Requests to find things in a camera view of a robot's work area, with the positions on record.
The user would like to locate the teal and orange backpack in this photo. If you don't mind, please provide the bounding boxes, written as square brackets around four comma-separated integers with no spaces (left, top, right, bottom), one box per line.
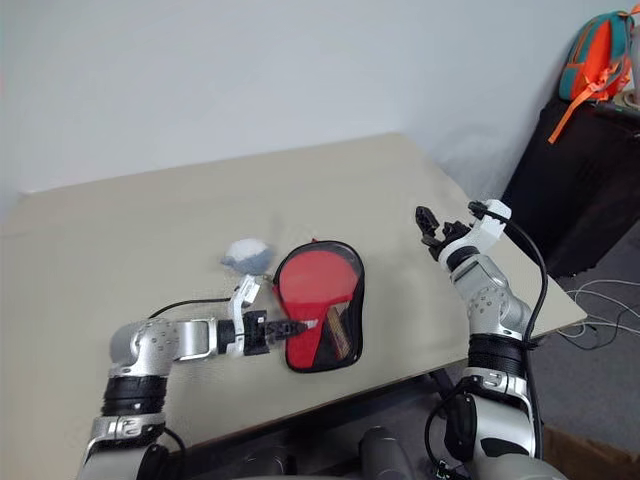
[548,10,637,145]

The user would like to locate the white floor cables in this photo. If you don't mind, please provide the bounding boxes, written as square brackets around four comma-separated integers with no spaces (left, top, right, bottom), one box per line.
[554,277,640,352]

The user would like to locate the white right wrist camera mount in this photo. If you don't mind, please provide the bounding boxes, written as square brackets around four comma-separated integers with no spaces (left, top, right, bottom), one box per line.
[446,199,513,267]

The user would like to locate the black table leg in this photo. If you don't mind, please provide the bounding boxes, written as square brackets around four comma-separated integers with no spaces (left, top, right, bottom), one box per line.
[427,368,464,402]

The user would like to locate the red table tennis paddle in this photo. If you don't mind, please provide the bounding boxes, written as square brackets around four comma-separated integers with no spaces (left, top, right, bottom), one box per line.
[276,248,359,359]

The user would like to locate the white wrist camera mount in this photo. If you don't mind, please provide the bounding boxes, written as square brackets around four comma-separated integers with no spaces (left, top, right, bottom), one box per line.
[225,273,262,357]
[446,199,513,267]

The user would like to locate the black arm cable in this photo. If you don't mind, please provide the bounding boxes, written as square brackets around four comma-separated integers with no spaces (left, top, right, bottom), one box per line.
[148,298,232,321]
[502,219,550,461]

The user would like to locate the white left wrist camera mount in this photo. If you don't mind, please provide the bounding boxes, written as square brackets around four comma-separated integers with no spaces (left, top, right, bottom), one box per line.
[225,273,262,357]

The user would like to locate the dark rounded shape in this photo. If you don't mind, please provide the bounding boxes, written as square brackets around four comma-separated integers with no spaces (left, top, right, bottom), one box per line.
[359,425,417,480]
[238,439,299,480]

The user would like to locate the brown cardboard box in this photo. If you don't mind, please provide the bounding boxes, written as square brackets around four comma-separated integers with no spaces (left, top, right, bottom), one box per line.
[542,423,640,480]

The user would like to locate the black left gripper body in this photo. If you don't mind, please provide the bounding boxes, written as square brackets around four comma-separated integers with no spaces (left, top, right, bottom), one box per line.
[243,309,272,357]

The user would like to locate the red black mesh paddle case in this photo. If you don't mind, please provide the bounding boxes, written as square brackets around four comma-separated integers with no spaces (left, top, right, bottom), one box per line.
[272,238,367,374]

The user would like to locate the black cabinet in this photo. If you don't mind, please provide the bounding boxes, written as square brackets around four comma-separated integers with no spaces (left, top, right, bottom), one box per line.
[501,97,640,279]

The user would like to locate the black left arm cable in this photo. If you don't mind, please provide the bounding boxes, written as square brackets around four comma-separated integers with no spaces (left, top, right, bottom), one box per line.
[148,298,232,321]

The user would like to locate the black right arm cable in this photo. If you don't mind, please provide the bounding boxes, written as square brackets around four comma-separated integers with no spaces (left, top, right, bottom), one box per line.
[502,219,550,461]

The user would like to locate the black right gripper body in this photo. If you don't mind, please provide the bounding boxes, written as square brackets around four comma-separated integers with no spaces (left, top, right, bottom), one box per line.
[428,225,472,262]

